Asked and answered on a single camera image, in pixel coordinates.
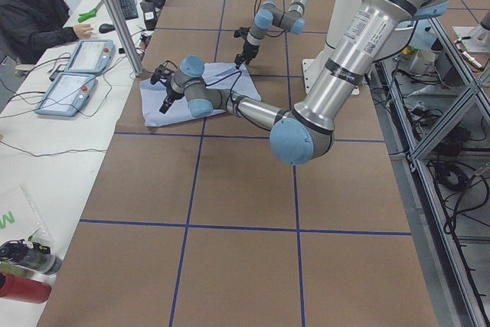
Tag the brown paper table cover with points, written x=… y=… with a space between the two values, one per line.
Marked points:
x=199 y=224

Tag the blue teach pendant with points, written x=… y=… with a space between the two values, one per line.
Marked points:
x=67 y=95
x=91 y=57

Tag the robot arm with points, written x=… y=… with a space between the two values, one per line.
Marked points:
x=306 y=131
x=268 y=15

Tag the lower blue teach pendant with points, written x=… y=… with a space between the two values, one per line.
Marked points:
x=67 y=95

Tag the black keyboard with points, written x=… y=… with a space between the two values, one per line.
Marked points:
x=129 y=9

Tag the aluminium frame post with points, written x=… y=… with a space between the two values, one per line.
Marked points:
x=125 y=38

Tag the red bottle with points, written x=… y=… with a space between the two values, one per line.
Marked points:
x=23 y=289

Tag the seated person in black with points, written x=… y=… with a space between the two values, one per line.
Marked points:
x=33 y=26

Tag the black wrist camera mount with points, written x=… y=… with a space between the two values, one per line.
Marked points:
x=163 y=73
x=241 y=32

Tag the dark box with white label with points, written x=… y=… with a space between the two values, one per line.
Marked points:
x=149 y=15

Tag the clear bottle black cap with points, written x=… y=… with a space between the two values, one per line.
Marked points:
x=30 y=255

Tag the white camera pillar with base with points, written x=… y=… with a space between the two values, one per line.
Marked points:
x=343 y=12

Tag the clear plastic bag green print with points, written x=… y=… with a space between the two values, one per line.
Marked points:
x=20 y=218

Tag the black computer mouse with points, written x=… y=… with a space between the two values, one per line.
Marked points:
x=106 y=28

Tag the green handled tool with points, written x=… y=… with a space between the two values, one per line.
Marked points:
x=91 y=13

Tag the upper blue teach pendant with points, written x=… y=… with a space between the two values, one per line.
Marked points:
x=91 y=57

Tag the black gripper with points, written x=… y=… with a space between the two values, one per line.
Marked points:
x=171 y=96
x=249 y=49

